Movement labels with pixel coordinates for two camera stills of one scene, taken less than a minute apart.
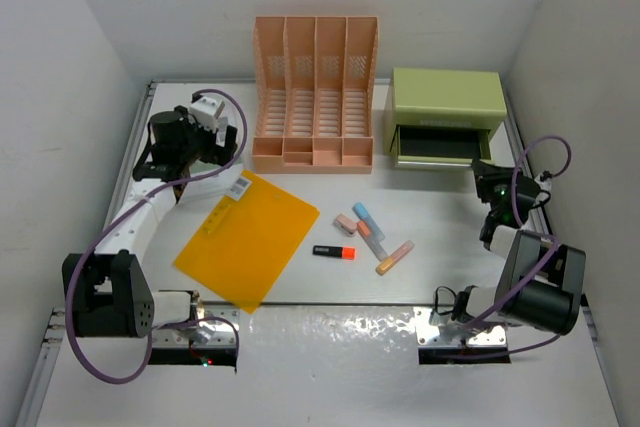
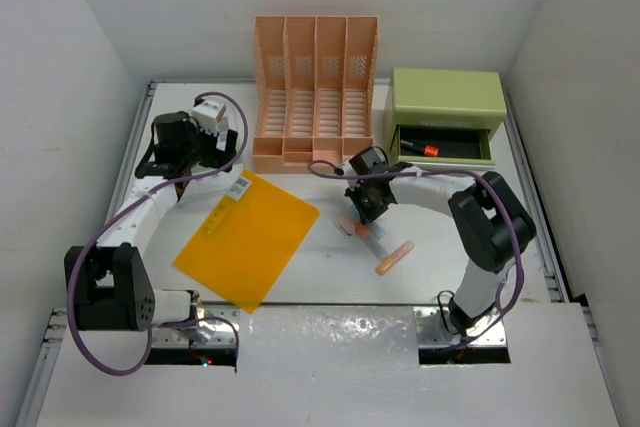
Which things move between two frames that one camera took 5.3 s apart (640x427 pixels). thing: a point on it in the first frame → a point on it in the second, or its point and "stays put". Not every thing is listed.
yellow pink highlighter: (384, 266) stays put
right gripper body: (490, 187) → (365, 200)
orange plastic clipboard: (245, 244) stays put
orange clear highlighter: (364, 231) stays put
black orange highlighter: (344, 252) → (422, 149)
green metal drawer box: (444, 118) stays put
